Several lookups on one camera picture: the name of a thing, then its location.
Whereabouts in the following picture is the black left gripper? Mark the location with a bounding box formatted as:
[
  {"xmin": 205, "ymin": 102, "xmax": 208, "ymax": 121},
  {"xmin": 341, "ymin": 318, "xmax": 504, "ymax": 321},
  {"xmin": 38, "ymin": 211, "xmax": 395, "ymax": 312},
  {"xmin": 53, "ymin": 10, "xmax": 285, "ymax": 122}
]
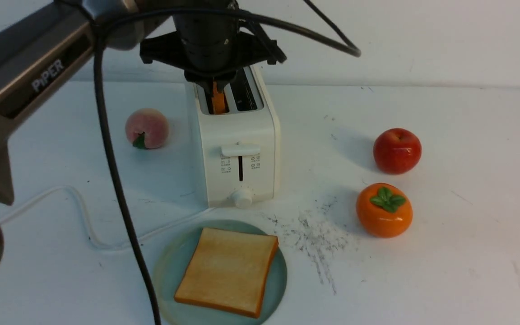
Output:
[{"xmin": 140, "ymin": 13, "xmax": 287, "ymax": 102}]

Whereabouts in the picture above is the toast slice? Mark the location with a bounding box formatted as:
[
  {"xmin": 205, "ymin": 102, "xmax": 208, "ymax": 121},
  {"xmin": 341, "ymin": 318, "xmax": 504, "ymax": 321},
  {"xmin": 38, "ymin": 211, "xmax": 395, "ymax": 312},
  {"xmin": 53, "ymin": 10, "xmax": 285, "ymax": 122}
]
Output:
[
  {"xmin": 174, "ymin": 227, "xmax": 279, "ymax": 318},
  {"xmin": 211, "ymin": 81, "xmax": 228, "ymax": 115}
]

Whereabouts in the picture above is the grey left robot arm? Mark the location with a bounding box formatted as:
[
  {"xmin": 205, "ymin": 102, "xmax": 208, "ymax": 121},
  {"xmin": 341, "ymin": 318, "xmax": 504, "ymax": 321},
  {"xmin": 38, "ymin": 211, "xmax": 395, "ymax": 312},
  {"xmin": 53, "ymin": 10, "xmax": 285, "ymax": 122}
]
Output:
[{"xmin": 0, "ymin": 0, "xmax": 286, "ymax": 261}]

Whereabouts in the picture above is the white two-slot toaster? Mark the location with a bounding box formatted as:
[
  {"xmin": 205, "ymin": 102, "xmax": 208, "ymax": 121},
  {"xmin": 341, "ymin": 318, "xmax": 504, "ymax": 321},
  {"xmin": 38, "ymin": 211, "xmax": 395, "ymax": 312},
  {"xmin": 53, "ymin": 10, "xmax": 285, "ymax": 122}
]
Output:
[{"xmin": 185, "ymin": 65, "xmax": 281, "ymax": 209}]

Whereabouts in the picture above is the pink peach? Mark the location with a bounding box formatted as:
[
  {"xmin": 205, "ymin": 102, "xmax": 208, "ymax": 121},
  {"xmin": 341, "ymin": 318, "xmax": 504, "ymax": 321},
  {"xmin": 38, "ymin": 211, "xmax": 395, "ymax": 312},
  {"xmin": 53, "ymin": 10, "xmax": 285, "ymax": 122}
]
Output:
[{"xmin": 125, "ymin": 108, "xmax": 170, "ymax": 149}]

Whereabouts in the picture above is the red apple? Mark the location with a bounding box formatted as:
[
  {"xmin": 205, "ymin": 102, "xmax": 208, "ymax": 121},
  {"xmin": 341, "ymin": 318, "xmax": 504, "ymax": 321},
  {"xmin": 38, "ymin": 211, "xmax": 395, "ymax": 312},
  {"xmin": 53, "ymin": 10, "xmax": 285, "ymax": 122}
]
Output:
[{"xmin": 373, "ymin": 128, "xmax": 422, "ymax": 175}]

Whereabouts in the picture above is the orange persimmon with green leaf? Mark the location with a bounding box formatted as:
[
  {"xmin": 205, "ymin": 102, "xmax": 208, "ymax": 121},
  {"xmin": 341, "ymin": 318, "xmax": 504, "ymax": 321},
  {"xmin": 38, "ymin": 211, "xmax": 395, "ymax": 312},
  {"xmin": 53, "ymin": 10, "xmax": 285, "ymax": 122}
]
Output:
[{"xmin": 355, "ymin": 183, "xmax": 413, "ymax": 238}]

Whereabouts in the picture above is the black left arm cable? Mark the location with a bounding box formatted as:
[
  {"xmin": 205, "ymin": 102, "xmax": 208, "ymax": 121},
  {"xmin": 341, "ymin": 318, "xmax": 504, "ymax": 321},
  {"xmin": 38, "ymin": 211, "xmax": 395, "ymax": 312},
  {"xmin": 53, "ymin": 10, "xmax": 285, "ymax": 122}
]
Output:
[{"xmin": 57, "ymin": 0, "xmax": 362, "ymax": 325}]

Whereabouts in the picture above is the white toaster power cord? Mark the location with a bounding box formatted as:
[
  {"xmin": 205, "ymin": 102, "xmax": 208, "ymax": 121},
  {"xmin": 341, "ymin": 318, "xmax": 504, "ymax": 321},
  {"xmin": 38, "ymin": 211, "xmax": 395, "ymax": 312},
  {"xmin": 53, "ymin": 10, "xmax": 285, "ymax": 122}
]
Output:
[{"xmin": 0, "ymin": 185, "xmax": 215, "ymax": 251}]

